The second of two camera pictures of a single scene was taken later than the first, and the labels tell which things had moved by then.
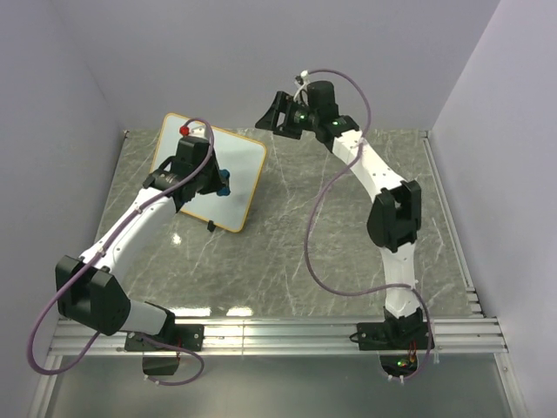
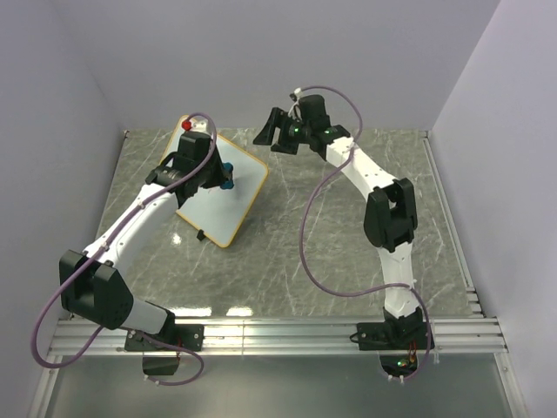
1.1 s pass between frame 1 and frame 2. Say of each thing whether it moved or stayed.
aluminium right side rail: stayed
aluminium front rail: stayed
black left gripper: stayed
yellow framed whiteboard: moved
